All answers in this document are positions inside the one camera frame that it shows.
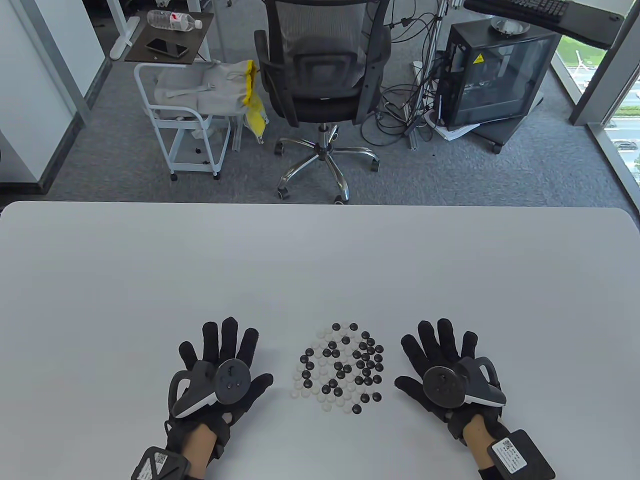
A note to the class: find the person's right hand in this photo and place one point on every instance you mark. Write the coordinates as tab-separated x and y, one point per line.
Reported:
440	350

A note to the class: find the person's left hand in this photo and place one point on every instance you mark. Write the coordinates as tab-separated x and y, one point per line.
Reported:
240	400

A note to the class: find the pile of mixed go stones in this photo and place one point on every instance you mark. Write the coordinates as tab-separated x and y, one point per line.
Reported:
340	374

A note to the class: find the black and white VR controller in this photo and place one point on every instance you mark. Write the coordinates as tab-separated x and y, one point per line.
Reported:
232	380
442	385

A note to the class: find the black cross-braced wrist module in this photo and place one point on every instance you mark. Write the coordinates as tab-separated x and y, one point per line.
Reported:
160	465

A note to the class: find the black labelled wrist box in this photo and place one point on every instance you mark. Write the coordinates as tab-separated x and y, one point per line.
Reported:
525	455

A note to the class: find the white papers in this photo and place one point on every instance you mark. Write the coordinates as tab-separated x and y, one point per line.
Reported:
452	134

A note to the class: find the dark rolling computer stand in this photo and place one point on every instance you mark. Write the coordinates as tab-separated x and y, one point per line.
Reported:
500	132

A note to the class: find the black computer tower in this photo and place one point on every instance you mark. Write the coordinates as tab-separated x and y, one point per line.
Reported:
500	75

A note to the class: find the white power strip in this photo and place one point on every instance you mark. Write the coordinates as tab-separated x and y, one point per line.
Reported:
416	65

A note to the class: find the yellow plastic bag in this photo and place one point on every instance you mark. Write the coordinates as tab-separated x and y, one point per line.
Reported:
255	110

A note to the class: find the white metal cart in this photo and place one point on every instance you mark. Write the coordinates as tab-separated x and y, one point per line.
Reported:
170	116

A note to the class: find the black mesh office chair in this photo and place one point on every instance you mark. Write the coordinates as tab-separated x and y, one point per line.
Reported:
320	75

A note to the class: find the grey fabric bag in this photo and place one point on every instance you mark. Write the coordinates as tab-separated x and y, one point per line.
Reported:
215	90

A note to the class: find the silver bowl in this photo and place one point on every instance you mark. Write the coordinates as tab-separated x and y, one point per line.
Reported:
510	26

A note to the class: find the black keyboard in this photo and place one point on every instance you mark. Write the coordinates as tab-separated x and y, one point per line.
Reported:
530	7

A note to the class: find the brown side table top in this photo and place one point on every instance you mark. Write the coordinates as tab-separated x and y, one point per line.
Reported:
200	45

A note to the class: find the black smartphone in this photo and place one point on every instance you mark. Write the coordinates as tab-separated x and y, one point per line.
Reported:
167	47

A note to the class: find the white desk leg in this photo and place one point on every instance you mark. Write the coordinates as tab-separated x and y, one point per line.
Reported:
122	42

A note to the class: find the clear plastic water bottle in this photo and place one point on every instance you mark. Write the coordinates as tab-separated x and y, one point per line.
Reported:
170	20

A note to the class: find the aluminium frame post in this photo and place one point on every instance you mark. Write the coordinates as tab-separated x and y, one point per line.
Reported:
442	6

